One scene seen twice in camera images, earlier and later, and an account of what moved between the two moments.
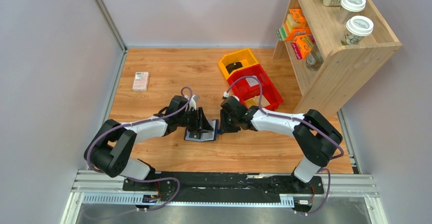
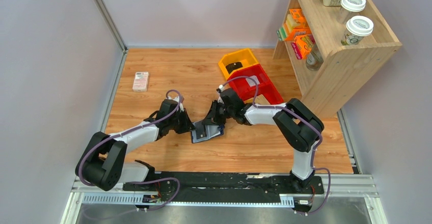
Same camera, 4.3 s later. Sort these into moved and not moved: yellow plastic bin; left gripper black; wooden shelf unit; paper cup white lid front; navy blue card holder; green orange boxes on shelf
Moved: navy blue card holder; left gripper black
Not moved: green orange boxes on shelf; wooden shelf unit; paper cup white lid front; yellow plastic bin
